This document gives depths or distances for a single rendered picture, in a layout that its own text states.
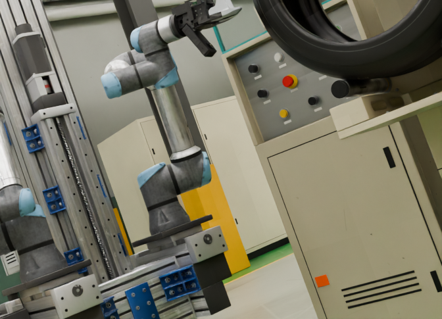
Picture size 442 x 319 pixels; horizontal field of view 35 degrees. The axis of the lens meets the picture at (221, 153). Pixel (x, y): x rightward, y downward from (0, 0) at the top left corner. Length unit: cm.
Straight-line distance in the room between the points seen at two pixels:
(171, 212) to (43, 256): 49
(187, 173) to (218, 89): 955
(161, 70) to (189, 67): 977
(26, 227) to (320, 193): 103
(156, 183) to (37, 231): 47
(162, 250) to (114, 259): 17
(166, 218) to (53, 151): 45
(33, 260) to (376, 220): 116
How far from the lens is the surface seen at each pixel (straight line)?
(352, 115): 173
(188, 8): 202
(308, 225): 261
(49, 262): 226
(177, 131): 249
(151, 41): 209
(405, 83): 205
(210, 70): 1207
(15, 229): 228
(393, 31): 168
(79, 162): 251
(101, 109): 1078
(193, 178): 250
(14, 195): 216
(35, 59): 256
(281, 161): 261
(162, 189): 250
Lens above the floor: 73
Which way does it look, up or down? 4 degrees up
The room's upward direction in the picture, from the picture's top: 20 degrees counter-clockwise
